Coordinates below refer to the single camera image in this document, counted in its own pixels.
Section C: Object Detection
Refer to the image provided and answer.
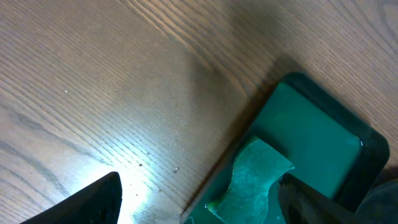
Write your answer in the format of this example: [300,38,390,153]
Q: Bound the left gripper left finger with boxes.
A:
[21,172,123,224]

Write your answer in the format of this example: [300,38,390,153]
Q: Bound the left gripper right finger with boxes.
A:
[278,174,369,224]

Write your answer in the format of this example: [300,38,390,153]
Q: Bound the green scrubbing sponge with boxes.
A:
[207,136,294,224]

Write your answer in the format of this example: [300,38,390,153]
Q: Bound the black rectangular tray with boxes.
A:
[181,72,390,223]

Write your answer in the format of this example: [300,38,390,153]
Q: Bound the black round tray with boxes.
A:
[355,179,397,224]

